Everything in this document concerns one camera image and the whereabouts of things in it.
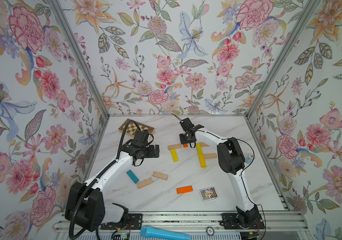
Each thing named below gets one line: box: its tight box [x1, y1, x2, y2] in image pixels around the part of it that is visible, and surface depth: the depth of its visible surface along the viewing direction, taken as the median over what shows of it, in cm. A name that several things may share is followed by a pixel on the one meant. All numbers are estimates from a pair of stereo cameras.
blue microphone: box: [140, 225, 191, 240], surface depth 71 cm
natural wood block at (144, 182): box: [137, 177, 154, 189], surface depth 88 cm
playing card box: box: [199, 186, 219, 202], surface depth 84 cm
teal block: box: [126, 169, 140, 184], surface depth 91 cm
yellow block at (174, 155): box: [170, 148, 179, 162], surface depth 101 cm
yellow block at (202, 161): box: [198, 154, 207, 168], surface depth 97 cm
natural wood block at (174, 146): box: [167, 143, 182, 151], surface depth 106 cm
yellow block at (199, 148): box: [196, 143, 204, 155], surface depth 103 cm
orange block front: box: [176, 185, 193, 195], surface depth 86 cm
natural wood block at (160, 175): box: [152, 171, 169, 181], surface depth 91 cm
